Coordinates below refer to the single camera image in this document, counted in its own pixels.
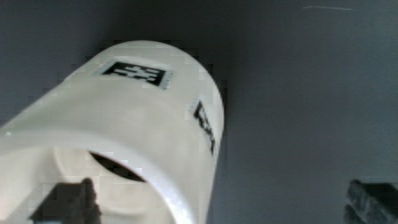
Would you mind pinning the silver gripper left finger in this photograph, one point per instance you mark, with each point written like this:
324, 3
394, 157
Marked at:
69, 206

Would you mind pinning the white lamp hood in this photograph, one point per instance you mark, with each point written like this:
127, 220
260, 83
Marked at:
122, 131

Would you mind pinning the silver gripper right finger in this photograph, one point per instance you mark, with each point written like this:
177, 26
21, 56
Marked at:
372, 203

